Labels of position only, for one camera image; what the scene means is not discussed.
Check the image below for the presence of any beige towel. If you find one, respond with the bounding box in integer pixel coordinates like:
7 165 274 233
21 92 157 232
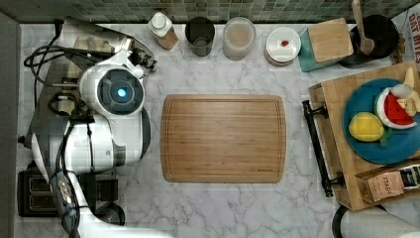
73 36 115 53

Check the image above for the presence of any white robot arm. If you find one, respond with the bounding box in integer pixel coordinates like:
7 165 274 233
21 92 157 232
32 47 173 238

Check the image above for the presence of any bamboo cutting board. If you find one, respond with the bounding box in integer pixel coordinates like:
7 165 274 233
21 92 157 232
160 94 286 183

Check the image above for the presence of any dark glass cup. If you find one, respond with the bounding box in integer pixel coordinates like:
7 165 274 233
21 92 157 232
185 17 215 57

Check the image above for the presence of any clear jar with beige contents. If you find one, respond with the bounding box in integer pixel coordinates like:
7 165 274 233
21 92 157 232
222 17 256 60

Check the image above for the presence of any white-lid spice bottle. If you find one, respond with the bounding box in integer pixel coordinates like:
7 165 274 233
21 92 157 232
148 12 178 51

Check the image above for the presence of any white bowl with red spot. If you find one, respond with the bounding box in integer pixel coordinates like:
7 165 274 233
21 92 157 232
264 27 301 66

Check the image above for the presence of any black coffee grinder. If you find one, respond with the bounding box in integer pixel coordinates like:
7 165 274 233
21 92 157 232
95 202 126 226

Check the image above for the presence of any teal box with wooden lid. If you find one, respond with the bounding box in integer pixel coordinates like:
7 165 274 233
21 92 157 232
298 18 354 72

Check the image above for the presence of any stainless toaster oven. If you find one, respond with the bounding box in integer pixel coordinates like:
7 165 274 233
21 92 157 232
23 17 158 171

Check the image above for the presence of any yellow plush lemon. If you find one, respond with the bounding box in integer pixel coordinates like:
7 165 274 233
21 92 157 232
349 112 384 142

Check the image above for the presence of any wooden spoon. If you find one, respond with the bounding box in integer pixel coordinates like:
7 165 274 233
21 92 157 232
352 0 374 56

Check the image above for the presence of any brown Stash tea box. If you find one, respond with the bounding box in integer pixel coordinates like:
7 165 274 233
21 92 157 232
356 163 419 203

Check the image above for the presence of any plush watermelon slice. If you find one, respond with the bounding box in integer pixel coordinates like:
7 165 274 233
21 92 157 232
373 87 417 130

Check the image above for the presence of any black utensil pot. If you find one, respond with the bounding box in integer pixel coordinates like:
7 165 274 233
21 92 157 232
339 15 399 68

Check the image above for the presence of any black two-slot toaster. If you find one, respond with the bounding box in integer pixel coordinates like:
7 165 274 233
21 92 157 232
17 167 118 218

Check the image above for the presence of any blue plate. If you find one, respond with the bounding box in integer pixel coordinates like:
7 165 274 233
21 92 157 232
342 78 420 165

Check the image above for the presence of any plush banana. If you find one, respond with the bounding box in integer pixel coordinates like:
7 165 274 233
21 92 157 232
391 67 420 117

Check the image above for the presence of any oat bites package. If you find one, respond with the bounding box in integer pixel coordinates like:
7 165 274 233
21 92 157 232
390 4 420 64

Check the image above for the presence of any wooden tray with black handle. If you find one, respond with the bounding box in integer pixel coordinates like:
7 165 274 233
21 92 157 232
303 61 417 211

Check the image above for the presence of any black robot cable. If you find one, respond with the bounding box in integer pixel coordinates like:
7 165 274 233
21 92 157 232
23 45 117 238

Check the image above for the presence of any black toaster oven power cord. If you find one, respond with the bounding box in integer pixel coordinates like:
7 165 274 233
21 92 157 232
33 19 64 110

